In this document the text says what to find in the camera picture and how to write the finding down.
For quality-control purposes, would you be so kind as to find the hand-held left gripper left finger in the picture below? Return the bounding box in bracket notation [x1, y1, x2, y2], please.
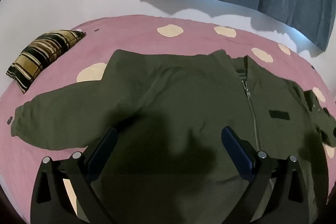
[30, 127, 118, 224]

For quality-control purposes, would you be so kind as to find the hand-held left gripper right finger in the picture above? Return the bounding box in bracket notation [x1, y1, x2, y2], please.
[221, 126, 310, 224]

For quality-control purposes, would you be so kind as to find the olive green zip jacket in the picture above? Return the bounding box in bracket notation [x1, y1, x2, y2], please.
[10, 49, 336, 224]

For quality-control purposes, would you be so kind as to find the striped plaid pillow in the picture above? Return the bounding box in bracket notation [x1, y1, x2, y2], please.
[6, 29, 87, 94]

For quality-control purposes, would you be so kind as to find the pink dotted bed sheet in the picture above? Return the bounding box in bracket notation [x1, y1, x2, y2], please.
[0, 15, 336, 224]

